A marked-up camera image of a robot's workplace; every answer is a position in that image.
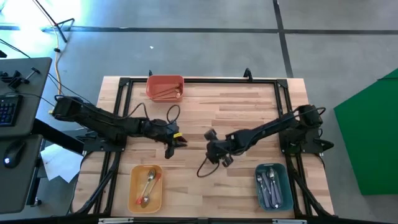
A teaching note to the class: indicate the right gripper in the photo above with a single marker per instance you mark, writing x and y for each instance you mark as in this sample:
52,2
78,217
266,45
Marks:
231,143

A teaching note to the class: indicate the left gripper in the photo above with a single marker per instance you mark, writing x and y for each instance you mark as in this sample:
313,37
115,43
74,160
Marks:
158,130

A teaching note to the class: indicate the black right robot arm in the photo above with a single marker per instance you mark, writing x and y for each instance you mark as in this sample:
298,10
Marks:
267,129

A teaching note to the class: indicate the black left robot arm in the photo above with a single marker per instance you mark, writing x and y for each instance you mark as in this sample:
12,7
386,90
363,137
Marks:
93,116

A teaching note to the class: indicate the yellow plastic bin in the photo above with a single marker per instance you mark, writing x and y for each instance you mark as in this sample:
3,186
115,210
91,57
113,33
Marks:
133,186

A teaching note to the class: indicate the orange plastic bin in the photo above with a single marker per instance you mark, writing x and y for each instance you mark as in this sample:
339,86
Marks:
155,82

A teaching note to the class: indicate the black table clamp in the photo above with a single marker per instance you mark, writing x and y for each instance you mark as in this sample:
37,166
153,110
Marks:
247,73

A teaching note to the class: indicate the teal plastic bin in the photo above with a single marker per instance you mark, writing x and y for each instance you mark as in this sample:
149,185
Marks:
286,186

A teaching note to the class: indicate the white paper sheets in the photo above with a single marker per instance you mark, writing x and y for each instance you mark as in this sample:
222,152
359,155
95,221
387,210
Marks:
59,165

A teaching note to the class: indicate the green board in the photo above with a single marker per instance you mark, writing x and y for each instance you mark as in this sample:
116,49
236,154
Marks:
373,140

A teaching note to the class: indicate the black computer mouse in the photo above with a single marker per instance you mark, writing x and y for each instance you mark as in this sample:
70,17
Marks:
14,154

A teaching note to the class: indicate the dark grey desk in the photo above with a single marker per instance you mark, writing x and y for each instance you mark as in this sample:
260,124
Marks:
28,77

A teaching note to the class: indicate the black tripod stand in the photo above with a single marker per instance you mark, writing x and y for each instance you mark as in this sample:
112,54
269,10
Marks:
58,32

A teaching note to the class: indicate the black keyboard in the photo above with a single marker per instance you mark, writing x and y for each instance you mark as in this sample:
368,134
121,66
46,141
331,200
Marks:
9,110

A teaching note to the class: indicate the black desk clamp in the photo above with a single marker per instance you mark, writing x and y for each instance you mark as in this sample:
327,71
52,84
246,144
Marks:
15,81

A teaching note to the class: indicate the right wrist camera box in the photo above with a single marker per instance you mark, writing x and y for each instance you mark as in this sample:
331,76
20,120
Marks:
227,160

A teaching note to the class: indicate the black aluminium table frame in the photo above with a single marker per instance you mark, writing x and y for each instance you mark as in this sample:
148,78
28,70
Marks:
217,80

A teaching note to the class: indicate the silver metal bracket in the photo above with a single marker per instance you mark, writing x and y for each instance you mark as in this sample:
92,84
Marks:
115,220
289,221

